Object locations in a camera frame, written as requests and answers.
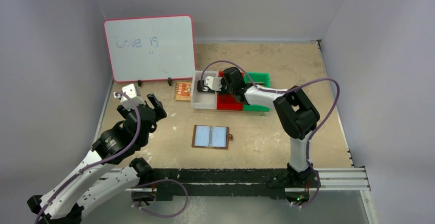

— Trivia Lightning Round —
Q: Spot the brown leather card holder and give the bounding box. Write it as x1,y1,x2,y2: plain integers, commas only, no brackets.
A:
191,125,233,149

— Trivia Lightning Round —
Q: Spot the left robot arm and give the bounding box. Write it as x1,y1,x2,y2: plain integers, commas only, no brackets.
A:
27,89,167,223

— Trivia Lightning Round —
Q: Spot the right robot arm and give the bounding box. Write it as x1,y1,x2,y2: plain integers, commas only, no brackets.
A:
194,67,320,187

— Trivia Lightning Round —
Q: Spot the orange patterned card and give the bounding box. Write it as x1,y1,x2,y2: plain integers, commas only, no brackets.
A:
174,82,192,101

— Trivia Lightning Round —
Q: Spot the white plastic bin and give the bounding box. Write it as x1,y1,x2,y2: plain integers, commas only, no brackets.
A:
190,70,219,110

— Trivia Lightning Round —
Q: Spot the red plastic bin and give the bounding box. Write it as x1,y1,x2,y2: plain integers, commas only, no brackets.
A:
217,71,244,111

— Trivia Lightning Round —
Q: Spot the green plastic bin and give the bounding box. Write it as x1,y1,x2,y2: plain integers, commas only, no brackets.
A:
243,72,270,112

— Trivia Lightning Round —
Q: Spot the pink framed whiteboard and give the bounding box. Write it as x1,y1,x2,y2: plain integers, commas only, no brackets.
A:
103,14,196,83

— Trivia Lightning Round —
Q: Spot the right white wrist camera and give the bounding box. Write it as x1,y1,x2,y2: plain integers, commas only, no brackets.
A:
204,76,222,92

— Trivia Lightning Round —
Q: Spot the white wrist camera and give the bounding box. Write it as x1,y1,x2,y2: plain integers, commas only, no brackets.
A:
204,76,222,92
113,83,145,111

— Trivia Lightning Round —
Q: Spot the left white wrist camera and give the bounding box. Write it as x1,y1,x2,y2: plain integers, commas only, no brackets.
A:
113,83,145,111

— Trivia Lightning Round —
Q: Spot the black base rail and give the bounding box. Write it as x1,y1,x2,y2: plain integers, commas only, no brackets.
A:
138,168,320,204

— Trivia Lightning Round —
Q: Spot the aluminium frame rail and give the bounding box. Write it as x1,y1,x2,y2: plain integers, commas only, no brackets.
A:
110,168,369,208

